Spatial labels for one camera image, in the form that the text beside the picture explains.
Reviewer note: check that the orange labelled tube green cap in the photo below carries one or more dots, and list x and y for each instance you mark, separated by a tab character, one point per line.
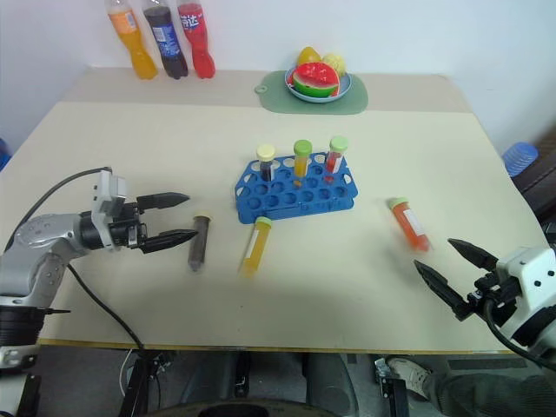
410	223

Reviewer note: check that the blue stacked stools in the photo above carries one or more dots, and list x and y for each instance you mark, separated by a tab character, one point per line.
520	156

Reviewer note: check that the black table leg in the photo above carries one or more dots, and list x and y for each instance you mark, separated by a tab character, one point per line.
137	386
397	397

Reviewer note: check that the orange toy fruit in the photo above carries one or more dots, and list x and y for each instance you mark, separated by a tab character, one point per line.
308	55

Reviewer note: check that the brown tube cream cap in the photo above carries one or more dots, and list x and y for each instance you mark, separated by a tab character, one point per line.
200	241

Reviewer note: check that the light blue plate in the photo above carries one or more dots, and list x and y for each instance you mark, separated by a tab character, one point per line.
345	87

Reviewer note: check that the grey trouser leg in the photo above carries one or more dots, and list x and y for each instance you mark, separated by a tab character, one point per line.
486	395

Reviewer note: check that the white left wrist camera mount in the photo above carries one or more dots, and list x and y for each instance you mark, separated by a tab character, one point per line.
107	191

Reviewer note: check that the dark cola bottle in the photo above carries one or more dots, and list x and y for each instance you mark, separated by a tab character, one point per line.
167	41

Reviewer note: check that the red soda bottle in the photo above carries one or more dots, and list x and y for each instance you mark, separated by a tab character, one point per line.
197	39

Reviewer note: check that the black round base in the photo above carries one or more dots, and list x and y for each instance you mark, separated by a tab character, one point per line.
243	410

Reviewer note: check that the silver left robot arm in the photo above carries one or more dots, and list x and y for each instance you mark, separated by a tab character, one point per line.
41	243

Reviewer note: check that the orange soda bottle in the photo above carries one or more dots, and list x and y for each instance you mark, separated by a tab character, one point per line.
137	48

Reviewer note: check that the toy watermelon slice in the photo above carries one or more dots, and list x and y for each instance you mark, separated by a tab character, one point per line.
315	80

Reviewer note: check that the red tube green cap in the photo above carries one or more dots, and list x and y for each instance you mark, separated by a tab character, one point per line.
335	156

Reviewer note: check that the white shoe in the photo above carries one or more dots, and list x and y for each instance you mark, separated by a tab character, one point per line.
406	373

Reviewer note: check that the dark brown chair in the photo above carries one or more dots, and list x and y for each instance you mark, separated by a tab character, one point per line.
540	182

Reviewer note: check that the blue test tube rack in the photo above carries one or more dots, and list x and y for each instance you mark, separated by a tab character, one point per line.
282	197

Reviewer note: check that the blue plastic object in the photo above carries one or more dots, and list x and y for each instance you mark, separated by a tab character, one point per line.
3	154

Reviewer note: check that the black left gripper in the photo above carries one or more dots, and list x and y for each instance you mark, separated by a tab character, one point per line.
130	226

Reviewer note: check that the green silicone mat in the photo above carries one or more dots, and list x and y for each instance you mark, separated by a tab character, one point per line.
354	97

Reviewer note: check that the yellow bumpy toy fruit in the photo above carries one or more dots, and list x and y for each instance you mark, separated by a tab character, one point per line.
336	63

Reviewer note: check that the dark tube pale yellow cap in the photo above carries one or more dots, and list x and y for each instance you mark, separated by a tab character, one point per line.
266	163

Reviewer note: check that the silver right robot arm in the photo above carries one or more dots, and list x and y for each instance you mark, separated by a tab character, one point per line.
536	332

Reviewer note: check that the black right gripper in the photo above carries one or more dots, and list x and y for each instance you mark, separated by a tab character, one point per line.
499	293

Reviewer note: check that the yellow labelled tube green cap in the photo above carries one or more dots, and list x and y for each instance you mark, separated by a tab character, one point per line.
256	247

